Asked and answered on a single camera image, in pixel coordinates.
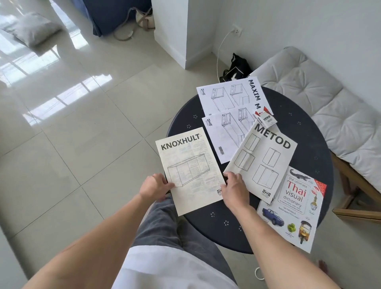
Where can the person's left hand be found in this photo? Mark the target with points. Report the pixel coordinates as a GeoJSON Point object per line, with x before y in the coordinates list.
{"type": "Point", "coordinates": [153, 187]}

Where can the person's right hand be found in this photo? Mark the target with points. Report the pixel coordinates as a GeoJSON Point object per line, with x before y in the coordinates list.
{"type": "Point", "coordinates": [236, 193]}

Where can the person's right thumb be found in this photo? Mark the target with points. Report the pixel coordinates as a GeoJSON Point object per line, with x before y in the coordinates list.
{"type": "Point", "coordinates": [224, 190]}

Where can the person's left thumb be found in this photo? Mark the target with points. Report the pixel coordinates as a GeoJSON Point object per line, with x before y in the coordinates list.
{"type": "Point", "coordinates": [169, 185]}

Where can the cream cabinet assembly booklet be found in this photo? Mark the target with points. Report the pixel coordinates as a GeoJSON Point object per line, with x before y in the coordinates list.
{"type": "Point", "coordinates": [190, 160]}

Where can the person's left forearm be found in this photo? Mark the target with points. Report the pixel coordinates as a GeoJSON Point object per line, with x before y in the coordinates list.
{"type": "Point", "coordinates": [89, 241]}

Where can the person's right forearm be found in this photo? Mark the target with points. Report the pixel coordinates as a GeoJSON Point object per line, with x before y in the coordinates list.
{"type": "Point", "coordinates": [282, 253]}

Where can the white four-cabinet assembly booklet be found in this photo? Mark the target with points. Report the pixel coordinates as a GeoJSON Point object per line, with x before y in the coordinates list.
{"type": "Point", "coordinates": [268, 166]}

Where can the grey jeans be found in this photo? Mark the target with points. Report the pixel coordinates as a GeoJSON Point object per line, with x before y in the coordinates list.
{"type": "Point", "coordinates": [178, 235]}

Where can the white drawer assembly booklet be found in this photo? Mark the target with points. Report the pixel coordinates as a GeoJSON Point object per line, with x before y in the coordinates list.
{"type": "Point", "coordinates": [226, 95]}
{"type": "Point", "coordinates": [220, 134]}

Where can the illustrated visual dictionary book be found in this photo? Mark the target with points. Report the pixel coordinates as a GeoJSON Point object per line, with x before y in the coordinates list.
{"type": "Point", "coordinates": [291, 214]}

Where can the small white red box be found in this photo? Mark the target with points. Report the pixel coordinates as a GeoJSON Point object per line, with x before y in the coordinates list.
{"type": "Point", "coordinates": [265, 117]}

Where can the white shirt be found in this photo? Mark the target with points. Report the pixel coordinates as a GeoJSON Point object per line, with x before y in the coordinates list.
{"type": "Point", "coordinates": [166, 271]}

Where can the round dark table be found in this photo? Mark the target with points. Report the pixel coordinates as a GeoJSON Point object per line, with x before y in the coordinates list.
{"type": "Point", "coordinates": [300, 125]}

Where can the black bag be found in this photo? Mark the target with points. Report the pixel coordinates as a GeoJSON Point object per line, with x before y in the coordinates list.
{"type": "Point", "coordinates": [239, 65]}

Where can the wooden bench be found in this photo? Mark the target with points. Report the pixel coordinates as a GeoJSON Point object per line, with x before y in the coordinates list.
{"type": "Point", "coordinates": [357, 213]}

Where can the white tufted bench cushion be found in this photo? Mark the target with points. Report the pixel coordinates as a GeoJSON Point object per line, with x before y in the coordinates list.
{"type": "Point", "coordinates": [312, 86]}

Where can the blue bed cover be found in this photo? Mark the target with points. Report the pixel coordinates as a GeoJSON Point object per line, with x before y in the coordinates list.
{"type": "Point", "coordinates": [113, 15]}

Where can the grey floor pillow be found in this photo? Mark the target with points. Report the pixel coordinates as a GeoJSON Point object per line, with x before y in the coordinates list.
{"type": "Point", "coordinates": [35, 28]}

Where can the white wall outlet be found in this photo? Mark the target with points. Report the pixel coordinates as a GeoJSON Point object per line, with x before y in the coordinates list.
{"type": "Point", "coordinates": [237, 30]}

